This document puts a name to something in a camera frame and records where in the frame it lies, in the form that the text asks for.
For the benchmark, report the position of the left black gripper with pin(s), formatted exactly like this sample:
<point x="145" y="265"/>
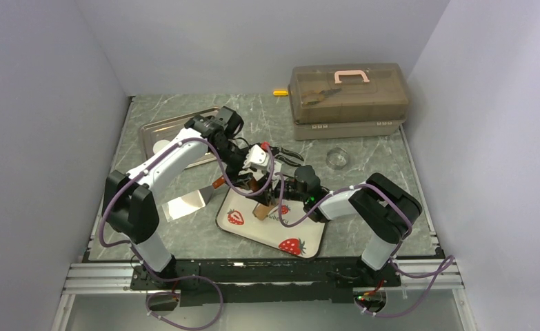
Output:
<point x="233" y="174"/>

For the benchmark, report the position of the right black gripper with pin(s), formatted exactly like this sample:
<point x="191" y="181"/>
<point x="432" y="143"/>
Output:
<point x="271" y="194"/>

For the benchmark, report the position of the wooden rolling pin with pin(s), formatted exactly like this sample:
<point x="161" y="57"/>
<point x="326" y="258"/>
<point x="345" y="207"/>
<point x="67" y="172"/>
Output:
<point x="261" y="211"/>

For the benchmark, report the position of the strawberry pattern white tray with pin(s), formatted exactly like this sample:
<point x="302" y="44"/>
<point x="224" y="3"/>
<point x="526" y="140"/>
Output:
<point x="236" y="216"/>

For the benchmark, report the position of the spatula with wooden handle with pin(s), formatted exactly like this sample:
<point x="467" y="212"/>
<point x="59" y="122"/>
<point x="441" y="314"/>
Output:
<point x="191" y="202"/>

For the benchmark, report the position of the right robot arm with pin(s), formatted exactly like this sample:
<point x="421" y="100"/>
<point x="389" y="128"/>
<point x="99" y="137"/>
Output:
<point x="387" y="209"/>

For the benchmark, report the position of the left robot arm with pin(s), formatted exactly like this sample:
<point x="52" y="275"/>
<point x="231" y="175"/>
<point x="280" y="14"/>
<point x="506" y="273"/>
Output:
<point x="130" y="198"/>

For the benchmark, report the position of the yellow small object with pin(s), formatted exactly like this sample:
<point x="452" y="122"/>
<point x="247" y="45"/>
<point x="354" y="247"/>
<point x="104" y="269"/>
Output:
<point x="280" y="93"/>

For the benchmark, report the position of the steel baking tray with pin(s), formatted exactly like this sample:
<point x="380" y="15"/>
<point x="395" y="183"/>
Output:
<point x="154" y="136"/>

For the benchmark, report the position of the brown translucent tool box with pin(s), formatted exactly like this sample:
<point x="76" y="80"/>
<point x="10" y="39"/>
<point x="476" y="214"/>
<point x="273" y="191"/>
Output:
<point x="347" y="100"/>

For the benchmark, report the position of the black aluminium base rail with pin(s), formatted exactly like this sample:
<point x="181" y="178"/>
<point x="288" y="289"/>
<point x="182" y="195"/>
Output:
<point x="261" y="280"/>

